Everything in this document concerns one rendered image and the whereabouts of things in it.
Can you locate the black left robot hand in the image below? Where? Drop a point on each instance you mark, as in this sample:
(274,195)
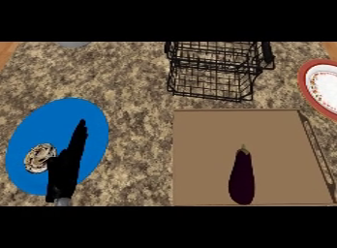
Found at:
(68,164)

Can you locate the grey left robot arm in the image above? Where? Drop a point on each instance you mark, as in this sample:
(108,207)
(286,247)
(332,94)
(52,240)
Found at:
(62,202)

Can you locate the dark purple eggplant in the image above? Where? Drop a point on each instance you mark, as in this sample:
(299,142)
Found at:
(242,176)

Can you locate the brown tray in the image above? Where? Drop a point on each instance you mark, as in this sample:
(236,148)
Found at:
(271,155)

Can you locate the brown speckled mushroom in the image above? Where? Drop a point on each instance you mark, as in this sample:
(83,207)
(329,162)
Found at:
(38,157)

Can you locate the blue oval placemat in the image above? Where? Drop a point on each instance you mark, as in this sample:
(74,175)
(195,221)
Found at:
(43,129)

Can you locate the grey round object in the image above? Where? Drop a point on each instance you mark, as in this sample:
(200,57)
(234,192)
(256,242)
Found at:
(72,44)

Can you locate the red rimmed white plate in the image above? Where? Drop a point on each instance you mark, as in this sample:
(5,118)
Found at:
(332,90)

